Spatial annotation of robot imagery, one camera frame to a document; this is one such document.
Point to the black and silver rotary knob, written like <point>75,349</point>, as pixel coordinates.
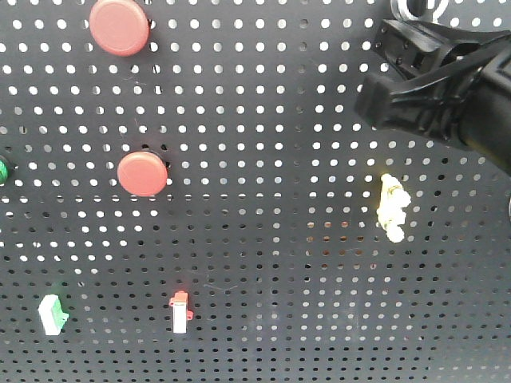
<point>418,10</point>

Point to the black perforated pegboard panel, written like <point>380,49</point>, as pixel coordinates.
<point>267,220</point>

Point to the green push button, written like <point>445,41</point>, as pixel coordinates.
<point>4,170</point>

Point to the green and white toggle switch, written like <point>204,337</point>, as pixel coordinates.
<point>51,314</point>

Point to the yellow and white toggle switch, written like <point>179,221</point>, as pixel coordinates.
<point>390,212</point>

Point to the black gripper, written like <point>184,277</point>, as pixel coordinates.
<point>460,89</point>

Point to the red and white toggle switch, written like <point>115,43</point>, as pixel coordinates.
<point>181,314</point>

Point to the large upper red button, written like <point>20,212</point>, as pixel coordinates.
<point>119,27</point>

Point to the lower red push button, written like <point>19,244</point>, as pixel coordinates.
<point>142,173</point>

